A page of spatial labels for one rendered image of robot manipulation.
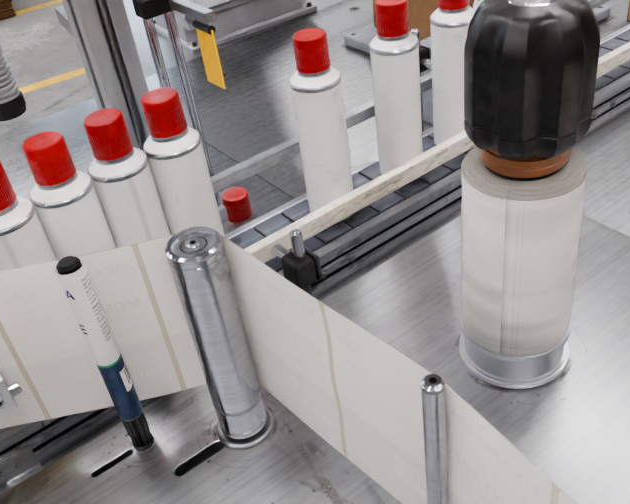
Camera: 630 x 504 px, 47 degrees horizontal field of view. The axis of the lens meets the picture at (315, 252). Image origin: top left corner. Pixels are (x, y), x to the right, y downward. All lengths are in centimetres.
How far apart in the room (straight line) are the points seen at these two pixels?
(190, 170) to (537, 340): 33
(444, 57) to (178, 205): 35
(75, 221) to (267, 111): 59
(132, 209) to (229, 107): 58
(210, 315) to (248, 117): 70
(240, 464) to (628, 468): 28
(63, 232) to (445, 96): 46
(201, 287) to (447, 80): 47
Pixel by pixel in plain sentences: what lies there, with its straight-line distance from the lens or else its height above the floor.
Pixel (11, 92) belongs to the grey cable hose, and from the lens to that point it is 70.
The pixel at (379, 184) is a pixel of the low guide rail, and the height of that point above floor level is 91.
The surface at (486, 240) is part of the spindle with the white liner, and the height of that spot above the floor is 102.
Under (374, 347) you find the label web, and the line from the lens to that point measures 40.
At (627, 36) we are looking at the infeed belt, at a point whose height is 88.
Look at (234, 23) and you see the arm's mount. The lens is 148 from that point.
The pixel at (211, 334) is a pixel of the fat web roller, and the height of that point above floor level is 100.
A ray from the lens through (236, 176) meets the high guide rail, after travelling 76.
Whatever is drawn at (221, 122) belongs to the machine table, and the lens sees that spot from 116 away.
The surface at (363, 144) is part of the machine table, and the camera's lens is 104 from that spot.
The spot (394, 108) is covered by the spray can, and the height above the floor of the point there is 98.
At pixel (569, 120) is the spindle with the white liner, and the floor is 111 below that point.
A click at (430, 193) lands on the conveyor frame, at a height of 88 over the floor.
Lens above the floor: 134
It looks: 37 degrees down
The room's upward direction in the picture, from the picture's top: 9 degrees counter-clockwise
